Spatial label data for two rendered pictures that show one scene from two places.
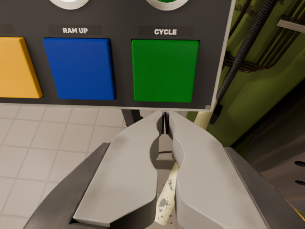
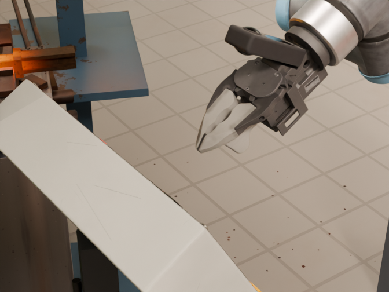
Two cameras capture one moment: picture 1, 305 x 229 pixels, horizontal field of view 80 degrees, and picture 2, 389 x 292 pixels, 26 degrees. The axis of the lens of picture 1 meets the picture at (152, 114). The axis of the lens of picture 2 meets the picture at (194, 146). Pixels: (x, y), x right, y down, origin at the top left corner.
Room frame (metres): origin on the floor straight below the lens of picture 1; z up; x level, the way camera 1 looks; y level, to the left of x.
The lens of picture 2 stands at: (0.68, 0.67, 1.68)
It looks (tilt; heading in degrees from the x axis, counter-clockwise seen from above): 34 degrees down; 228
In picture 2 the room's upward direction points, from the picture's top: straight up
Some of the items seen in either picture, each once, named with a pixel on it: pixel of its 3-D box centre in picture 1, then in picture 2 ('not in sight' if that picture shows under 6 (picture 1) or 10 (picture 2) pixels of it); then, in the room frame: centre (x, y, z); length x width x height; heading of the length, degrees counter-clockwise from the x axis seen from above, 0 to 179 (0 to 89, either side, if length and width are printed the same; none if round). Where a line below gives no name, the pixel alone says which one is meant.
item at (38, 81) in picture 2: not in sight; (33, 83); (0.02, -0.51, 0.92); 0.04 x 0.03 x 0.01; 97
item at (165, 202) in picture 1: (189, 150); not in sight; (0.17, -0.11, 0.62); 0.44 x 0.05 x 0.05; 150
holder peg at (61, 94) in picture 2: not in sight; (62, 97); (-0.04, -0.51, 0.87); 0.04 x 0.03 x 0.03; 150
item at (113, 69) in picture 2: not in sight; (73, 55); (-0.27, -0.83, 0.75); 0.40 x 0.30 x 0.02; 58
